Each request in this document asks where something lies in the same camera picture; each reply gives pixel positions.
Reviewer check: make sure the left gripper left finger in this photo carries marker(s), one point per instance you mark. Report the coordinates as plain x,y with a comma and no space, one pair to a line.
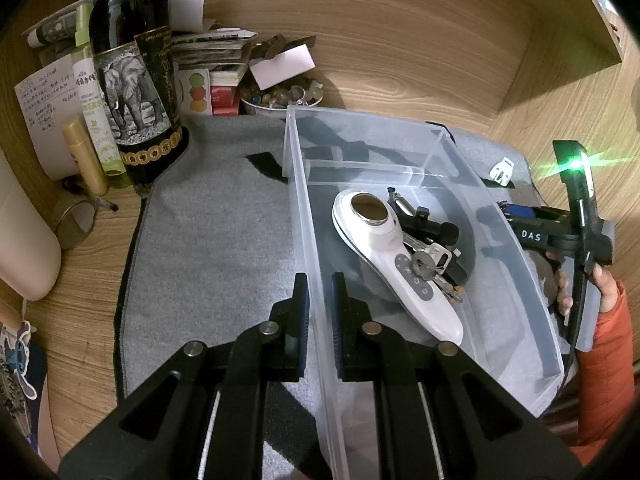
201,414

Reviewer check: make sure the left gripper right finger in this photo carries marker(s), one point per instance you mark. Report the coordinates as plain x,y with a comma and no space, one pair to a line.
437,413

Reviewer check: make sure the key bunch with harmonica keychain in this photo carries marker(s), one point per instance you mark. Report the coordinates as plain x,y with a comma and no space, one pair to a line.
433,251

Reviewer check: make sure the white handheld massager device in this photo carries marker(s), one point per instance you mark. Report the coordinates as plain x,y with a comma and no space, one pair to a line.
371,228

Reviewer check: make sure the orange jacket sleeve forearm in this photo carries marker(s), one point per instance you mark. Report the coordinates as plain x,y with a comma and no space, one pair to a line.
606,379

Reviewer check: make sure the grey mat with black letters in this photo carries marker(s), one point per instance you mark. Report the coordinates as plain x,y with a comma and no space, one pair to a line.
248,206

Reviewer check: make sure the cartoon sticker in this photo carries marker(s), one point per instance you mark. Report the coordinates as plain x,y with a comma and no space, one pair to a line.
16,390

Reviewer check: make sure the round glass lens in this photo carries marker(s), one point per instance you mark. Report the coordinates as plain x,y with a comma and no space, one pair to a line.
75,218

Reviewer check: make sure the yellow lip balm tube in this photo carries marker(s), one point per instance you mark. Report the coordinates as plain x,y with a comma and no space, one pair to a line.
79,144

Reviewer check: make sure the green white tube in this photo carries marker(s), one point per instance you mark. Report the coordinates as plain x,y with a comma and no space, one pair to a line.
91,99

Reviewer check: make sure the white bowl of stones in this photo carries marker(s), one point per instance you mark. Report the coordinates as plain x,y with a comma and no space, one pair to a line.
275,100

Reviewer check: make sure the white card on bowl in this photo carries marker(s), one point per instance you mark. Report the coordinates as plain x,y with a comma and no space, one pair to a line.
284,66

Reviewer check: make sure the white handwritten note paper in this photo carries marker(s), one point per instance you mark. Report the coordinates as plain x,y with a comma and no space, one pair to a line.
46,98

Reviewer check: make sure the stack of books and papers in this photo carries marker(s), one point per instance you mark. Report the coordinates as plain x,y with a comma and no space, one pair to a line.
200,50

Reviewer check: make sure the dark wine bottle elephant label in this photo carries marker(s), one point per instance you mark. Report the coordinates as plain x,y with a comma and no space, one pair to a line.
131,42

